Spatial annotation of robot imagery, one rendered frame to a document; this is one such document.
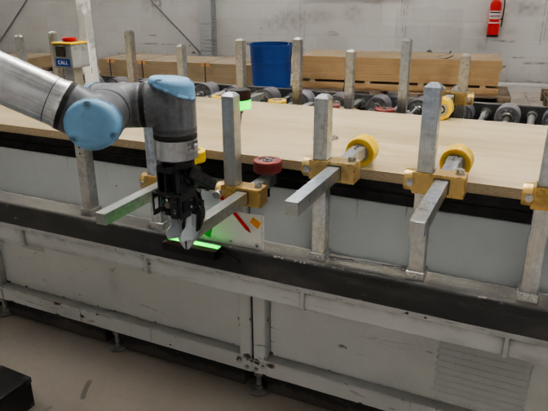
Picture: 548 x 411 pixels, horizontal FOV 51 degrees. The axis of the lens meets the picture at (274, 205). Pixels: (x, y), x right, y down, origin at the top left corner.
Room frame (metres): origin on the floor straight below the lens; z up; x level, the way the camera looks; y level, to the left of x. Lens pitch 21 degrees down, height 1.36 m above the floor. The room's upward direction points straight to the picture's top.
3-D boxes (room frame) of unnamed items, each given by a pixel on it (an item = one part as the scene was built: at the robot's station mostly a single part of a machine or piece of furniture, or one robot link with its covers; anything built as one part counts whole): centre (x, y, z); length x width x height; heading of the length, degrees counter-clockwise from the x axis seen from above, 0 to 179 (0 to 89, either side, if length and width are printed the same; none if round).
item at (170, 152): (1.15, 0.20, 1.05); 0.10 x 0.09 x 0.05; 65
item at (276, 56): (7.30, 0.01, 0.36); 0.59 x 0.57 x 0.73; 161
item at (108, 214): (1.47, 0.33, 0.84); 0.44 x 0.03 x 0.04; 155
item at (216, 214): (1.37, 0.10, 0.84); 0.43 x 0.03 x 0.04; 155
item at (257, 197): (1.44, 0.09, 0.85); 0.14 x 0.06 x 0.05; 65
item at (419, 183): (1.22, -0.37, 0.95); 0.14 x 0.06 x 0.05; 65
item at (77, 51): (1.66, 0.57, 1.18); 0.07 x 0.07 x 0.08; 65
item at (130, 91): (1.13, 0.32, 1.14); 0.12 x 0.12 x 0.09; 4
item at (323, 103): (1.34, -0.12, 0.89); 0.04 x 0.04 x 0.48; 65
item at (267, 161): (1.55, 0.02, 0.85); 0.08 x 0.08 x 0.11
